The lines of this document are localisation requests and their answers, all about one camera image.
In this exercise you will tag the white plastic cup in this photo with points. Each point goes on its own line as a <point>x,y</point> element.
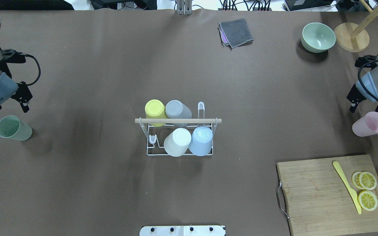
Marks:
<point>176,144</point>

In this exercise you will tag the yellow plastic cup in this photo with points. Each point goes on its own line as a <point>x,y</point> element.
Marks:
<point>155,109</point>

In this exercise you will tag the grey folded cloth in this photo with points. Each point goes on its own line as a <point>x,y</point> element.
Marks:
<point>235,33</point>

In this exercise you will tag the lemon slice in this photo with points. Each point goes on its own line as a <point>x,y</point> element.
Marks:
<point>367,200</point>
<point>364,180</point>

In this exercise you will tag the white column base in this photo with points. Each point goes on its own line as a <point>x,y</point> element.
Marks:
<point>192,230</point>

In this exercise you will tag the pink plastic cup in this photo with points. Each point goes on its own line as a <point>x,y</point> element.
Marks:
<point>366,125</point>

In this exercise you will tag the wooden mug tree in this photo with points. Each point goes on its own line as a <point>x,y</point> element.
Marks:
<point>353,37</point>

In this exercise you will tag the blue plastic cup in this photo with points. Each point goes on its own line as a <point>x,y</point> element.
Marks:
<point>201,143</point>

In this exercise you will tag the bamboo cutting board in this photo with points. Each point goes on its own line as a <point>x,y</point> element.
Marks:
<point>317,201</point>

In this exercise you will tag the green bowl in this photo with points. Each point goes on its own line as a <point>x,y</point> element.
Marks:
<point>317,37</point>

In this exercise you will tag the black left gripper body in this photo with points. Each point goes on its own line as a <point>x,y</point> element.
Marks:
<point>24,94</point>

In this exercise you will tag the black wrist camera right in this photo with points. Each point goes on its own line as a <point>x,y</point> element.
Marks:
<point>366,61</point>

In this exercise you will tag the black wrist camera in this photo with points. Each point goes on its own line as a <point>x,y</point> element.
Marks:
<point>12,56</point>
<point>366,61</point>

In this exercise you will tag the green plastic cup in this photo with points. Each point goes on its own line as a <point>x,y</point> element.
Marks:
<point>12,127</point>

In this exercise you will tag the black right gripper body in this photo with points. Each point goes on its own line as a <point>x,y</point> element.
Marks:
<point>354,96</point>

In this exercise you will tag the yellow plastic knife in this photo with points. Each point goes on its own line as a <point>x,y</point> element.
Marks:
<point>351,191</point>

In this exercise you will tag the aluminium frame post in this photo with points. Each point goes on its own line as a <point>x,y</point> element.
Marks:
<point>184,7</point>

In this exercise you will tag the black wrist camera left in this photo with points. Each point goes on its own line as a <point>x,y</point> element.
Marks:
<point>12,56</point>

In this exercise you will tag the white wire cup holder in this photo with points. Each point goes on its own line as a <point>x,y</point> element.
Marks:
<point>171,129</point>

